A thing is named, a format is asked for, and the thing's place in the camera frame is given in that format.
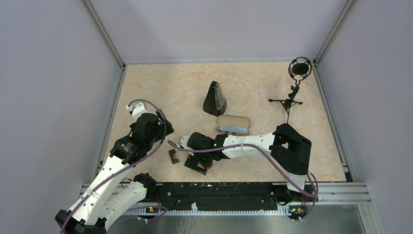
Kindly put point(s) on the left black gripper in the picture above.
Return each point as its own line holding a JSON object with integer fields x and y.
{"x": 160, "y": 127}

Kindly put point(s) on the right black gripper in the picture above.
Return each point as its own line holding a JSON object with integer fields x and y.
{"x": 192, "y": 162}

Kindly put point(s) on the brown frame sunglasses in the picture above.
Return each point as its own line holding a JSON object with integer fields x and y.
{"x": 208, "y": 166}

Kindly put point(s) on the plaid glasses case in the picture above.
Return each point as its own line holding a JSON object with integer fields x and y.
{"x": 231, "y": 120}

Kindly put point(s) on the blue cleaning cloth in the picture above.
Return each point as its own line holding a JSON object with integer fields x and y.
{"x": 234, "y": 129}

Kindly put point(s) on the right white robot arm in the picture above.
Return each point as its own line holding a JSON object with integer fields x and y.
{"x": 284, "y": 147}

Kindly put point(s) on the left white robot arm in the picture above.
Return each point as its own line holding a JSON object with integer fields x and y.
{"x": 96, "y": 210}

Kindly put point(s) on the small brown case insert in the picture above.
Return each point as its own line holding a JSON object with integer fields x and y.
{"x": 173, "y": 157}

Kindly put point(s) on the dark triangular glasses case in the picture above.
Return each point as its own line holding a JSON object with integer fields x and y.
{"x": 215, "y": 103}

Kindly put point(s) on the black microphone on tripod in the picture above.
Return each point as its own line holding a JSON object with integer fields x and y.
{"x": 299, "y": 70}

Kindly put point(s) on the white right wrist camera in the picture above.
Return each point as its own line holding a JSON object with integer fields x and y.
{"x": 183, "y": 144}

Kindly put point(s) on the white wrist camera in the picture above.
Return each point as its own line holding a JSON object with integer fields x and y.
{"x": 183, "y": 144}
{"x": 137, "y": 109}

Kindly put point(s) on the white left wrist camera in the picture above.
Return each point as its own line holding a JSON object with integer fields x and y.
{"x": 137, "y": 109}

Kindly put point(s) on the grey slotted cable duct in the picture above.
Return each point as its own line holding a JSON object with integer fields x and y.
{"x": 141, "y": 210}

